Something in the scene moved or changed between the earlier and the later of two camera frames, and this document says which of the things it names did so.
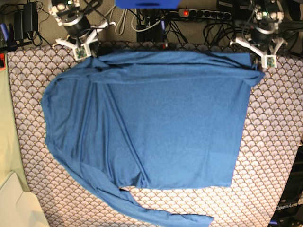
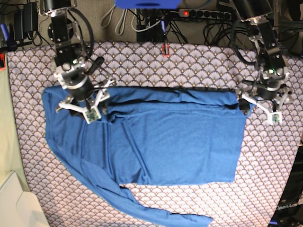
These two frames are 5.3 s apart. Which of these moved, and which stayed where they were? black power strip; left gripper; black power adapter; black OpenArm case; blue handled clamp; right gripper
Moved: right gripper; left gripper
Stayed: black power adapter; blue handled clamp; black power strip; black OpenArm case
